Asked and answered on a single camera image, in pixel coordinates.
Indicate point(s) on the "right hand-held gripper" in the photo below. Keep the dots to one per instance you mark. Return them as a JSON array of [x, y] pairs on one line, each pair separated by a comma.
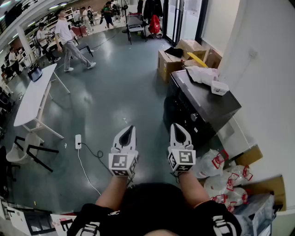
[[184, 157]]

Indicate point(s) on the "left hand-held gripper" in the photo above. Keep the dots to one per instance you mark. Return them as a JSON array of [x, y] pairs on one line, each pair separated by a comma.
[[119, 161]]

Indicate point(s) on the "person's left forearm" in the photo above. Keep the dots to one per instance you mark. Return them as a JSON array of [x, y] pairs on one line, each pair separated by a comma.
[[110, 191]]

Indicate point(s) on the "person's right forearm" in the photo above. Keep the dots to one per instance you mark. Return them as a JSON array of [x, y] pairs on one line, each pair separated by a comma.
[[191, 189]]

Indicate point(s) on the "brown cardboard piece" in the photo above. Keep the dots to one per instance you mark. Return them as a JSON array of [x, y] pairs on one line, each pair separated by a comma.
[[251, 155]]

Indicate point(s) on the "small clear wrapper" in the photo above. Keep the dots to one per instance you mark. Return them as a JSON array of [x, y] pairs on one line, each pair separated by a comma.
[[125, 120]]

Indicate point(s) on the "pile of red-print clear bags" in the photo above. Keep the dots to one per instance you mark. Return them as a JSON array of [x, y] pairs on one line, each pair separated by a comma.
[[207, 161]]

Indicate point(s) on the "white power strip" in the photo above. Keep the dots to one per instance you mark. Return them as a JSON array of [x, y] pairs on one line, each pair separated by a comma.
[[78, 139]]

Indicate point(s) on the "white plastic container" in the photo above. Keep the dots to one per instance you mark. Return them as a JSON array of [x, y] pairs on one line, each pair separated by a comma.
[[220, 88]]

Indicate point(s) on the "white plastic bag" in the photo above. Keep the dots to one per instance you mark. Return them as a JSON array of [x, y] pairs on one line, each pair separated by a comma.
[[202, 74]]

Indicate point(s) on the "person's black shirt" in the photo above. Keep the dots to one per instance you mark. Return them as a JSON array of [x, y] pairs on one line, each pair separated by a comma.
[[149, 207]]

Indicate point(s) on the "low cardboard box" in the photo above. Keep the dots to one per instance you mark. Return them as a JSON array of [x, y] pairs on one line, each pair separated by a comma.
[[167, 66]]

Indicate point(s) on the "yellow plastic lid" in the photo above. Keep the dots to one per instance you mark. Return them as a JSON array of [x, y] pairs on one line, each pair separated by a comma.
[[196, 58]]

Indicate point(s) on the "flat leaning cardboard box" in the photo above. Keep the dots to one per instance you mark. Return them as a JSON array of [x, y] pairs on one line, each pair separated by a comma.
[[214, 60]]

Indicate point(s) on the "black cloth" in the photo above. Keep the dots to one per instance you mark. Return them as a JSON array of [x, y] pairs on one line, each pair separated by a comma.
[[175, 52]]

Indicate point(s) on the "tall cardboard box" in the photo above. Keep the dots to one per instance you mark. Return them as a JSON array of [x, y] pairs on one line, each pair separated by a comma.
[[191, 45]]

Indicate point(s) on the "white table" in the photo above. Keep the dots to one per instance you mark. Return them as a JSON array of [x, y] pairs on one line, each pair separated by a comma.
[[34, 96]]

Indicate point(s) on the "black bench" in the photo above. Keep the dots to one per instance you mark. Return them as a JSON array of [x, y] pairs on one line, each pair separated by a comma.
[[81, 46]]

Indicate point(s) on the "clear plastic-wrapped package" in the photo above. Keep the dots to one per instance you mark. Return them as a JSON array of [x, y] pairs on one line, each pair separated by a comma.
[[258, 212]]

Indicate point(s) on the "white chair black legs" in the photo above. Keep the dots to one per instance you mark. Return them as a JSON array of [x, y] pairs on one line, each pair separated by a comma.
[[16, 156]]

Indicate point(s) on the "dark blue bag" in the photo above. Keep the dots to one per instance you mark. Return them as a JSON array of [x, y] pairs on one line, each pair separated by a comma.
[[35, 73]]

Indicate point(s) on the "red bag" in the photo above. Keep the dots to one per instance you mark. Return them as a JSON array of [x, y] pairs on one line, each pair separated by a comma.
[[154, 25]]

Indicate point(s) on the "grey chair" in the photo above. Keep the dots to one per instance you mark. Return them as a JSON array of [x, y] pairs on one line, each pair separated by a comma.
[[134, 23]]

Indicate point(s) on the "red chair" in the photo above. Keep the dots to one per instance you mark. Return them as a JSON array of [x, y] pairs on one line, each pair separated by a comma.
[[77, 30]]

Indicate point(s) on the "black-framed glass door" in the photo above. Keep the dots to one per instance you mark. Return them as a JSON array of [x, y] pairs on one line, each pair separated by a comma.
[[202, 20]]

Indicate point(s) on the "white roller blind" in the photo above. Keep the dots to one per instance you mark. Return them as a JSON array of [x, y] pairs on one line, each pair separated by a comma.
[[219, 23]]

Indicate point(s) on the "printed paper sheets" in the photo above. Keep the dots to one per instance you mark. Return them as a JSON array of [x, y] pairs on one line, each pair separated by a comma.
[[16, 219]]

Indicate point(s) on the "black standing fan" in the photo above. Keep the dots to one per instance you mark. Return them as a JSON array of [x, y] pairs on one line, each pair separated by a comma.
[[124, 7]]

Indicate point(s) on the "hanging black coats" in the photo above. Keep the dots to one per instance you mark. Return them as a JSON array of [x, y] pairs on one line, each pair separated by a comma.
[[152, 9]]

